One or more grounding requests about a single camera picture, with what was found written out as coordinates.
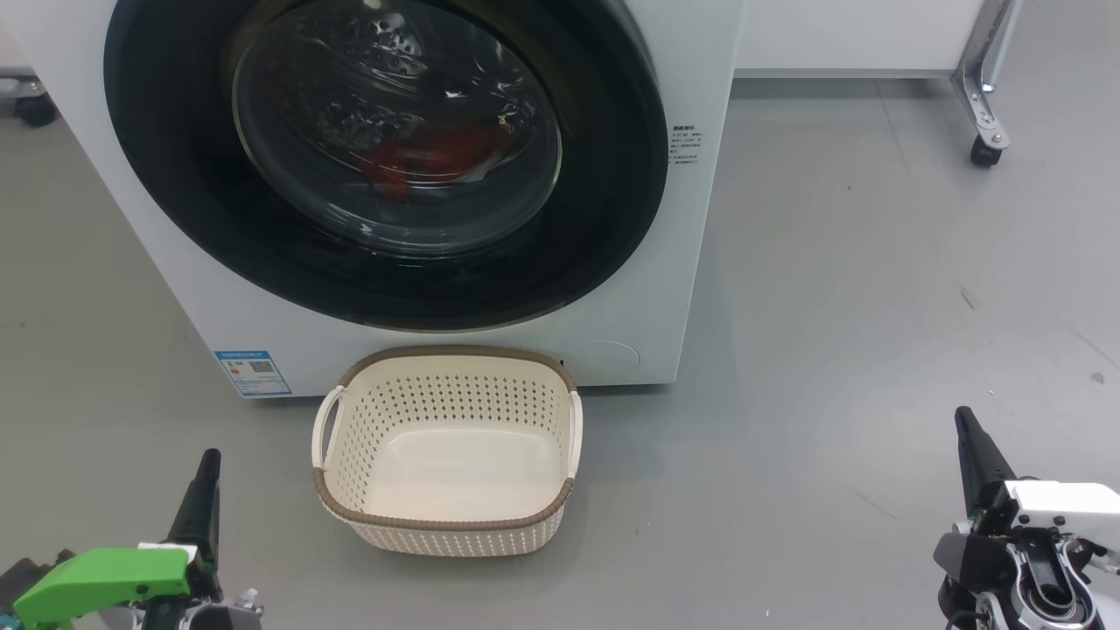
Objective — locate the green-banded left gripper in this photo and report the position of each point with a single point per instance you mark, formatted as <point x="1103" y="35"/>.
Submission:
<point x="96" y="577"/>

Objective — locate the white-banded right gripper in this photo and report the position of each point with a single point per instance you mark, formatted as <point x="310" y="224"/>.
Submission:
<point x="1067" y="512"/>

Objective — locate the red and white jersey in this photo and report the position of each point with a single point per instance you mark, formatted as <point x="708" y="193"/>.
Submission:
<point x="437" y="153"/>

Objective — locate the black round glass washer door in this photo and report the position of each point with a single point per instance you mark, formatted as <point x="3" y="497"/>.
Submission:
<point x="604" y="201"/>

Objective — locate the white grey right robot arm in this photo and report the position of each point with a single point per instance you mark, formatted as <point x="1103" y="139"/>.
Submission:
<point x="997" y="612"/>

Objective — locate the white front-load washing machine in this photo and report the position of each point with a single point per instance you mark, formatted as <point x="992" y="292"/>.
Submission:
<point x="157" y="289"/>

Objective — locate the cream perforated laundry basket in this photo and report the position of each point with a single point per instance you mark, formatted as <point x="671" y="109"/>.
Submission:
<point x="455" y="472"/>

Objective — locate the blue energy label sticker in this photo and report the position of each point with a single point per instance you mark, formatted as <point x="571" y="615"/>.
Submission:
<point x="254" y="374"/>

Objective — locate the silver metal table leg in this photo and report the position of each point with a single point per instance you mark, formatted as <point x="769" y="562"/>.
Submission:
<point x="980" y="79"/>

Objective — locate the printed text label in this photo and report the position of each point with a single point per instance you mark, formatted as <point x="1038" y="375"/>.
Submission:
<point x="685" y="145"/>

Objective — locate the white table panel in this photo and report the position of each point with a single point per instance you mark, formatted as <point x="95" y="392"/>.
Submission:
<point x="849" y="35"/>

